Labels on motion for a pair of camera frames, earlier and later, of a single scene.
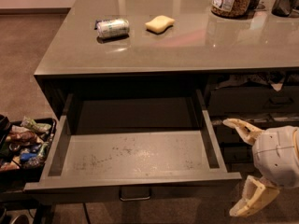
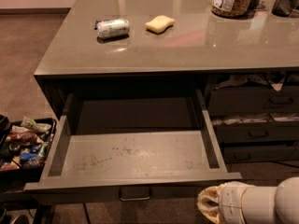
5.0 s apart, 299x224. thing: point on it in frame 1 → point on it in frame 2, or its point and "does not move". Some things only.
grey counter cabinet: [170, 37] does not move
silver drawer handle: [135, 192] does not move
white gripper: [275, 155] → [230, 200]
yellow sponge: [159, 24] does not move
